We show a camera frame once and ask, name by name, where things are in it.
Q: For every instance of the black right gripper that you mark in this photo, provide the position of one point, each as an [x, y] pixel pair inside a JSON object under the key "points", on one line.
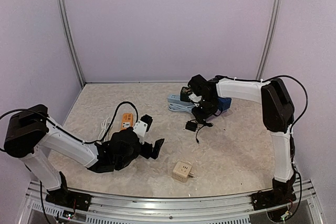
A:
{"points": [[200, 112]]}

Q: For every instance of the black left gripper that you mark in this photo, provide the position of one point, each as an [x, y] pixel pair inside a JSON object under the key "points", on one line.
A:
{"points": [[147, 153]]}

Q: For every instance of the blue cube socket adapter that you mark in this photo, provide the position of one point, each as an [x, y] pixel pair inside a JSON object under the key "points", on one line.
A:
{"points": [[224, 103]]}

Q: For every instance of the dark green cube socket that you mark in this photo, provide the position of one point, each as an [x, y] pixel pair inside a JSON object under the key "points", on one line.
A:
{"points": [[185, 93]]}

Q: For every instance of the light blue power strip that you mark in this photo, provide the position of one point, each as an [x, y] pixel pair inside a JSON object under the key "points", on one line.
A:
{"points": [[175, 98]]}

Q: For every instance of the beige cube socket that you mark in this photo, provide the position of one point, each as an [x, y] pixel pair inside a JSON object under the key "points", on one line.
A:
{"points": [[182, 171]]}

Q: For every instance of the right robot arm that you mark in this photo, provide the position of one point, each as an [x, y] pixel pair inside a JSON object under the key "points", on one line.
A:
{"points": [[277, 110]]}

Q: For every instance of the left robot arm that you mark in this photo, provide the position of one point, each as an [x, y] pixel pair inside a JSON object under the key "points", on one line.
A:
{"points": [[30, 129]]}

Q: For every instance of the orange power strip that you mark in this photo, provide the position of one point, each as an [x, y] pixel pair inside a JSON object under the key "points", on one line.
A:
{"points": [[126, 121]]}

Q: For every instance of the black power adapter with cable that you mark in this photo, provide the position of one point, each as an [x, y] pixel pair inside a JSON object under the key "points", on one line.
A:
{"points": [[194, 126]]}

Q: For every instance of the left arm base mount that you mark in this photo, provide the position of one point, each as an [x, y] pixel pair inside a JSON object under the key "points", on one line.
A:
{"points": [[69, 199]]}

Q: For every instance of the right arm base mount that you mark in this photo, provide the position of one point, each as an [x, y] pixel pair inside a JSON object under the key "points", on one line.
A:
{"points": [[281, 193]]}

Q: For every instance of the aluminium front frame rail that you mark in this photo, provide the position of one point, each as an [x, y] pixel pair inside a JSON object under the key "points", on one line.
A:
{"points": [[109, 208]]}

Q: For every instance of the right aluminium corner post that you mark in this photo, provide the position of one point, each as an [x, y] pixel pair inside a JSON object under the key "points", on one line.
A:
{"points": [[269, 38]]}

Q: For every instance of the aluminium corner post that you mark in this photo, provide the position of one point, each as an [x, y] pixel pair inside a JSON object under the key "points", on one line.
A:
{"points": [[269, 38], [70, 43]]}

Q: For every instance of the left aluminium corner post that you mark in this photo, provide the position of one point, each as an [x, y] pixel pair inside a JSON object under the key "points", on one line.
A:
{"points": [[70, 43]]}

